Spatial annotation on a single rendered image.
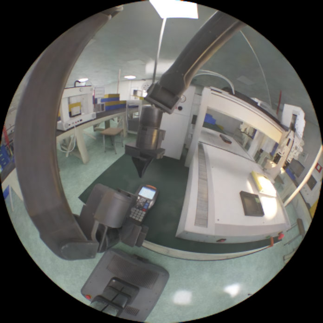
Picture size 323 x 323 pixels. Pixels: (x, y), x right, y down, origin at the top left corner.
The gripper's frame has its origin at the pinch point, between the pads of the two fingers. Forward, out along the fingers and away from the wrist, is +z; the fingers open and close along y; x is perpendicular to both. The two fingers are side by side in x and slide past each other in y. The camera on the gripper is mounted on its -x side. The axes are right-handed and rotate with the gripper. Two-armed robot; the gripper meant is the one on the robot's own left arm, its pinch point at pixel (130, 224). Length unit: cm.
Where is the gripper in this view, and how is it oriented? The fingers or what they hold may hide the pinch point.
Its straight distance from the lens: 36.3
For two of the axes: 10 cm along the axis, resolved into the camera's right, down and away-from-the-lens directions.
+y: -9.4, -2.7, 1.8
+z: 0.5, 4.4, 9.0
